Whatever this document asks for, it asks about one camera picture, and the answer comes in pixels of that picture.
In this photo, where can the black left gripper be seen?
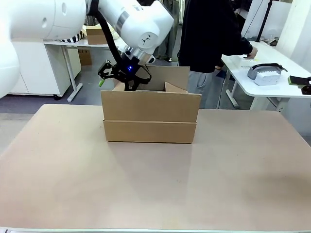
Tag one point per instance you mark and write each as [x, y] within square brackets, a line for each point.
[127, 71]

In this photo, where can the brown cardboard box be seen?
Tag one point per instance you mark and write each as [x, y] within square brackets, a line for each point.
[148, 114]

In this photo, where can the person's left forearm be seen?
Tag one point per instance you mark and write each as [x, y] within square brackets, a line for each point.
[244, 43]

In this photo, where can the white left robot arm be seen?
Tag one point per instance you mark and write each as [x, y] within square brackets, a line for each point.
[48, 17]

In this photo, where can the small cardboard box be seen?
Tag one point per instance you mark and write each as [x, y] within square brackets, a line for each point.
[85, 57]

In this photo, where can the cardboard box on desk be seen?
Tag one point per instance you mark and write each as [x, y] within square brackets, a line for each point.
[96, 36]

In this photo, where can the person's right hand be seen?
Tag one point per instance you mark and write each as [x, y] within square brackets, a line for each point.
[219, 68]

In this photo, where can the person's left hand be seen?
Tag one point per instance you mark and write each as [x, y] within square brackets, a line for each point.
[253, 52]

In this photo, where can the white background desk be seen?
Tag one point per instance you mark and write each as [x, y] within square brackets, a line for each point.
[73, 43]

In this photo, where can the black white striped bag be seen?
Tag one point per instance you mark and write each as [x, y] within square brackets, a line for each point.
[70, 38]

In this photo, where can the white cabinet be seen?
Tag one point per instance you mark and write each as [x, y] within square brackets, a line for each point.
[36, 69]

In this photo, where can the person in black jacket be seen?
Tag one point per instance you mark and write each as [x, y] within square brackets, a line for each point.
[209, 36]

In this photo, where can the white side table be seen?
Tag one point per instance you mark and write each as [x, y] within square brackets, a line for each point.
[243, 82]

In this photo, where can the grey white handheld device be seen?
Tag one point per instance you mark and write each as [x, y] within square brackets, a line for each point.
[264, 76]

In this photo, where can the black stand pole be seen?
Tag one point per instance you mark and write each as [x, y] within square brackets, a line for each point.
[263, 20]

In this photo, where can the black green flat tool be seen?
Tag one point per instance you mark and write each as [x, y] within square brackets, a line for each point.
[300, 80]

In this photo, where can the small black object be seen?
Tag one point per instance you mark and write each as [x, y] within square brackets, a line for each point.
[306, 90]

